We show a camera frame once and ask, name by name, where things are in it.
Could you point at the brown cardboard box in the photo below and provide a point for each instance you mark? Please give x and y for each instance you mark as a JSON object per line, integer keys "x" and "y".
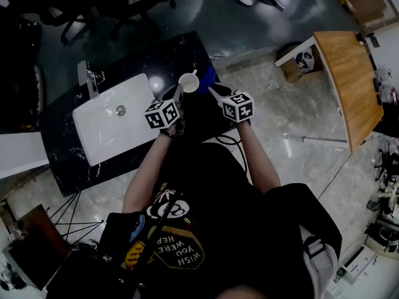
{"x": 290, "y": 70}

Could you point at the white sink basin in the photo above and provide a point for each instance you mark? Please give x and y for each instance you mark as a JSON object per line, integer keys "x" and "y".
{"x": 109, "y": 132}

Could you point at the white printed bag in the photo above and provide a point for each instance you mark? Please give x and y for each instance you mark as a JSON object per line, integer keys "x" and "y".
{"x": 304, "y": 61}

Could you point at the chrome sink drain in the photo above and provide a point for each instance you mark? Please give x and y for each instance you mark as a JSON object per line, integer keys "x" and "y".
{"x": 120, "y": 110}

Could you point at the person's right forearm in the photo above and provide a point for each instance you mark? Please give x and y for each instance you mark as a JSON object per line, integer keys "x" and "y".
{"x": 258, "y": 157}

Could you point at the white box device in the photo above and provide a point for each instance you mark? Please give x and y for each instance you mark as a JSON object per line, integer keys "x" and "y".
{"x": 355, "y": 266}

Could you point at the curved wooden desk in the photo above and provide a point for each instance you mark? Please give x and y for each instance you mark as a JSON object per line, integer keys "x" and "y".
{"x": 352, "y": 83}

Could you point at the white cup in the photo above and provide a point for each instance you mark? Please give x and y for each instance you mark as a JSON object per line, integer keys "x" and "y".
{"x": 189, "y": 84}

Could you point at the white panel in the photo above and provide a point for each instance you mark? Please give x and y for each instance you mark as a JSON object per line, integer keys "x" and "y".
{"x": 20, "y": 154}

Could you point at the large cardboard box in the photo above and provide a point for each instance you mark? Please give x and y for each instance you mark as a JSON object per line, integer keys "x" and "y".
{"x": 364, "y": 2}

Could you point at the person's left forearm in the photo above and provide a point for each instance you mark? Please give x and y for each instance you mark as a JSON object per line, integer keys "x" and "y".
{"x": 143, "y": 173}

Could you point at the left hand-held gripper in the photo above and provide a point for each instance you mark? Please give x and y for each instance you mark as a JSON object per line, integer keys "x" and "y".
{"x": 163, "y": 115}

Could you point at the blue cloth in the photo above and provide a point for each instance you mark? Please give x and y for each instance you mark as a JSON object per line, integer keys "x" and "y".
{"x": 210, "y": 76}

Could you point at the black mesh office chair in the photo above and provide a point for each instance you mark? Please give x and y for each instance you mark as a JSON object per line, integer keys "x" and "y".
{"x": 137, "y": 8}
{"x": 74, "y": 23}

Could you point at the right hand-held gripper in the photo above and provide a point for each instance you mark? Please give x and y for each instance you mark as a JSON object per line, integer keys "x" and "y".
{"x": 238, "y": 107}

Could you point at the brown wooden board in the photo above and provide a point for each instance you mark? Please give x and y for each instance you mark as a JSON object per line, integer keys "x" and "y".
{"x": 40, "y": 251}

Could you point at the black printed t-shirt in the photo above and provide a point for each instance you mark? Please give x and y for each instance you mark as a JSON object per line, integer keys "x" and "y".
{"x": 224, "y": 216}

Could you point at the chrome faucet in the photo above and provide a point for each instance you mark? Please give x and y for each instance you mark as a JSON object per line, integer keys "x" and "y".
{"x": 92, "y": 83}

